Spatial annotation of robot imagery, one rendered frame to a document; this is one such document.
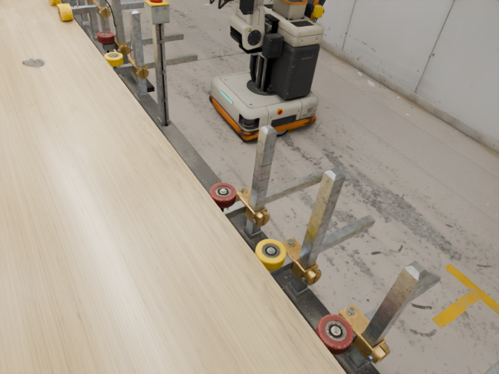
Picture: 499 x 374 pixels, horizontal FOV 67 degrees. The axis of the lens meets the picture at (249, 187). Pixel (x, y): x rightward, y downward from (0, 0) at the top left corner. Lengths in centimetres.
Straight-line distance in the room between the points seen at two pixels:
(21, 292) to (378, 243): 189
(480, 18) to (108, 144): 299
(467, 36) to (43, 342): 345
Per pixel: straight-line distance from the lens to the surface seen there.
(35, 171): 129
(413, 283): 80
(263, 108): 278
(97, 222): 108
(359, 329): 101
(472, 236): 276
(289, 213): 238
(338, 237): 119
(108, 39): 212
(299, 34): 268
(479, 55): 364
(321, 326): 91
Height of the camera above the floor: 168
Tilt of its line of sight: 42 degrees down
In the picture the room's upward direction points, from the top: 7 degrees clockwise
